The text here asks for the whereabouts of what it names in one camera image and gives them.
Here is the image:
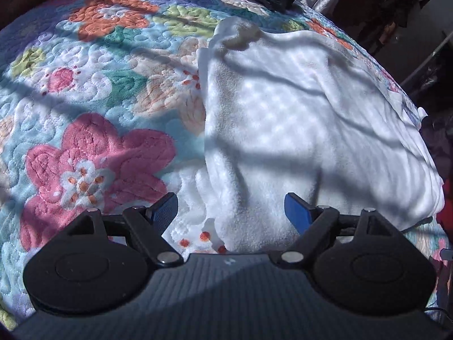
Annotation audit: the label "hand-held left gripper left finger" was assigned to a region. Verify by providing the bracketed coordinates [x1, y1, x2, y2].
[67, 192, 184, 267]

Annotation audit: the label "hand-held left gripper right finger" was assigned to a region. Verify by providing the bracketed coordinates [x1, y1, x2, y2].
[274, 193, 402, 269]

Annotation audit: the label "white towel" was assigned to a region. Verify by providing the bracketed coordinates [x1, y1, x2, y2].
[197, 17, 445, 254]

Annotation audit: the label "dark hanging clothes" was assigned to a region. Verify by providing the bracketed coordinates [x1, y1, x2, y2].
[333, 0, 437, 45]

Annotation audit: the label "floral quilted blanket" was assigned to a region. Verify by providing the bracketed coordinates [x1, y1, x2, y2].
[0, 0, 451, 331]

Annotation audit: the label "dark purple cloth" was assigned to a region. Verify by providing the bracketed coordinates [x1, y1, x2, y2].
[420, 115, 453, 192]

